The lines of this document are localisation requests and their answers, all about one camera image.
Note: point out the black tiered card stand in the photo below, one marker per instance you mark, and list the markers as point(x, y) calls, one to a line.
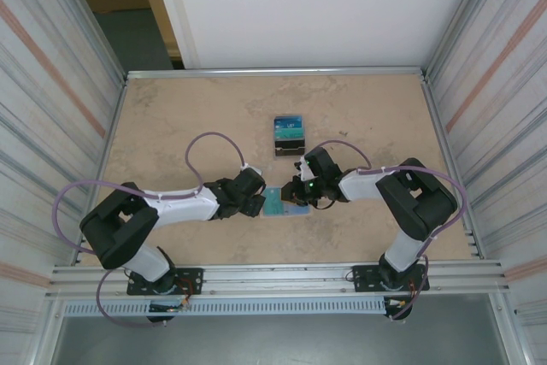
point(290, 149)

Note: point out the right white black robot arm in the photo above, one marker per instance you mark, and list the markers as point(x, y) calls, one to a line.
point(427, 209)

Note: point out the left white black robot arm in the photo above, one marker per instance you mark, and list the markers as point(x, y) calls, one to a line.
point(113, 232)

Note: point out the blue plastic card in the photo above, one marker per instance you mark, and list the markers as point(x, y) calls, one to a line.
point(290, 127)

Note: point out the small green circuit board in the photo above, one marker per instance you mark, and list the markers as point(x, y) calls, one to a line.
point(168, 307)

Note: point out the tan wooden door edge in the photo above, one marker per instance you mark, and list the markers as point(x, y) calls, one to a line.
point(163, 19)

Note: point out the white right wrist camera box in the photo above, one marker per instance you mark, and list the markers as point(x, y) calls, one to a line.
point(307, 173)

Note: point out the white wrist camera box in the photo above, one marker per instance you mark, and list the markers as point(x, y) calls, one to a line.
point(307, 173)
point(252, 168)

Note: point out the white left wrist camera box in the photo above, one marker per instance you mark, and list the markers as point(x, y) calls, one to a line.
point(252, 168)

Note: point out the wide aluminium mounting rail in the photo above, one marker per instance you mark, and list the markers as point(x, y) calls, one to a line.
point(273, 281)

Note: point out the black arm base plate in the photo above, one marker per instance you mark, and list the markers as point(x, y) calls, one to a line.
point(192, 281)
point(363, 279)

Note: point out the aluminium table edge rail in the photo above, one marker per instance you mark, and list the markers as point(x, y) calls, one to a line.
point(431, 100)
point(273, 72)
point(112, 125)

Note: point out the translucent corrugated enclosure panel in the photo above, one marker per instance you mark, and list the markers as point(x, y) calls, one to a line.
point(504, 83)
point(42, 83)

